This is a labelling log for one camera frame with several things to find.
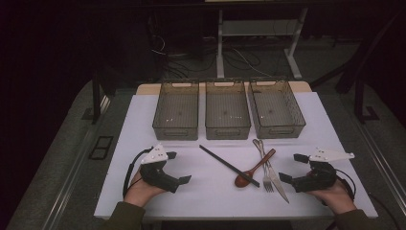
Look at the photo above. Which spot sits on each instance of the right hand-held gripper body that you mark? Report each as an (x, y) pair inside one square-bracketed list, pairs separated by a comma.
[(319, 179)]

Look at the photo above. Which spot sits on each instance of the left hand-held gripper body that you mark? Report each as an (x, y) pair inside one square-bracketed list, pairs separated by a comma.
[(156, 175)]

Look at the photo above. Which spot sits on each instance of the metal table knife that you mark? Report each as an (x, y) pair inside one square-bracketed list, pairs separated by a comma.
[(281, 190)]

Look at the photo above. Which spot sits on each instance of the black chopstick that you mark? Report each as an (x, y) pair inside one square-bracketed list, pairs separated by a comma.
[(223, 162)]

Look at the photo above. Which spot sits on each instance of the brown wooden spoon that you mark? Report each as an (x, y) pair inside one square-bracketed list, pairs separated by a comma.
[(242, 181)]

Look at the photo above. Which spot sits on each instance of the transparent brown plastic bin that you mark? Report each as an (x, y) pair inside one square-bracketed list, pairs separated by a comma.
[(177, 110), (227, 110), (274, 108)]

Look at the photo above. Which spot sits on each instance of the person's left hand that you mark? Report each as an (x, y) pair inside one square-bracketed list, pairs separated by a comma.
[(139, 193)]

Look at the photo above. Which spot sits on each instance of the person's right hand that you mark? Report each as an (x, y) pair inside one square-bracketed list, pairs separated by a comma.
[(338, 198)]

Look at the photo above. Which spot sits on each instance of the metal fork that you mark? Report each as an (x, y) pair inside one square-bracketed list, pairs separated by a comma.
[(268, 185)]

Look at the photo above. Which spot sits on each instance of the white tablecloth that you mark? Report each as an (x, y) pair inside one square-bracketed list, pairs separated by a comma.
[(140, 127)]

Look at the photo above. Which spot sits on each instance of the black metal stand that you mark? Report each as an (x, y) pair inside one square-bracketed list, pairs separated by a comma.
[(95, 96), (359, 99)]

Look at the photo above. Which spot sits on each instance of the white metal stand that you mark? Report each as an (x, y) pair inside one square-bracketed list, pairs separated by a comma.
[(220, 48)]

